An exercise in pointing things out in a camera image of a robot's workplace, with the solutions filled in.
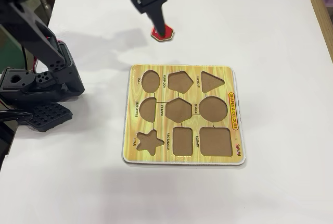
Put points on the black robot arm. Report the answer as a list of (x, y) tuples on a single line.
[(31, 26)]

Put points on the floral green cushion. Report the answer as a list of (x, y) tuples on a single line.
[(10, 52)]

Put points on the wooden edge strip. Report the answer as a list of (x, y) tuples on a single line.
[(320, 13)]

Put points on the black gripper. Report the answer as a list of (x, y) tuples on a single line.
[(151, 2)]

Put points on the red hexagon piece yellow pin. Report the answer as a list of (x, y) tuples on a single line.
[(169, 35)]

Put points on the wooden shape puzzle board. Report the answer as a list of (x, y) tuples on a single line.
[(187, 93)]

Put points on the metal post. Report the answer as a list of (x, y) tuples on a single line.
[(44, 4)]

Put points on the black grid base plate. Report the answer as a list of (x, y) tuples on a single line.
[(49, 117)]

